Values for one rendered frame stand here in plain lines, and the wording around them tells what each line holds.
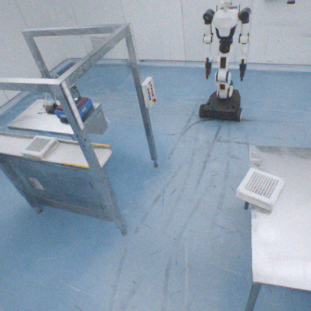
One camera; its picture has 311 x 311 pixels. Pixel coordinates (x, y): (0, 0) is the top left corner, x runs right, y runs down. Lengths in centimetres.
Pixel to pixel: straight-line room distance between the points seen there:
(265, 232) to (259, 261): 19
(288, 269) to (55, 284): 197
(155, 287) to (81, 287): 66
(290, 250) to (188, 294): 103
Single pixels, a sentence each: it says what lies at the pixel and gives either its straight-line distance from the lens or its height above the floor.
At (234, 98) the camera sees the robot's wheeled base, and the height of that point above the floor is 17.
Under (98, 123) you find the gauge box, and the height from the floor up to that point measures 119.
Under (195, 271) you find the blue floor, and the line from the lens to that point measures 249.
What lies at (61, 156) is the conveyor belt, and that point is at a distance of 245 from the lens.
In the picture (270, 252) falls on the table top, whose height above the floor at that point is 81.
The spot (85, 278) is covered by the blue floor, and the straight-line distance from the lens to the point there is 268.
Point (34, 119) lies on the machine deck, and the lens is 220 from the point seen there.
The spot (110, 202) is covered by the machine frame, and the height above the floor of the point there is 56.
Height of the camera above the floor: 229
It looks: 43 degrees down
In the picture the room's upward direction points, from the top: 11 degrees counter-clockwise
